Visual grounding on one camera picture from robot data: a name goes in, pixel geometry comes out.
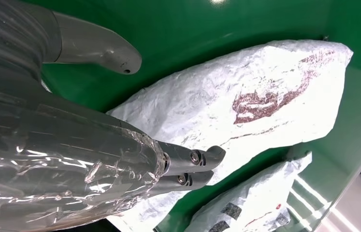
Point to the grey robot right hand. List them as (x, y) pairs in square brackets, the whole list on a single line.
[(71, 160)]

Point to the aluminium conveyor frame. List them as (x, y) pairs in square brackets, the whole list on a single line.
[(353, 217)]

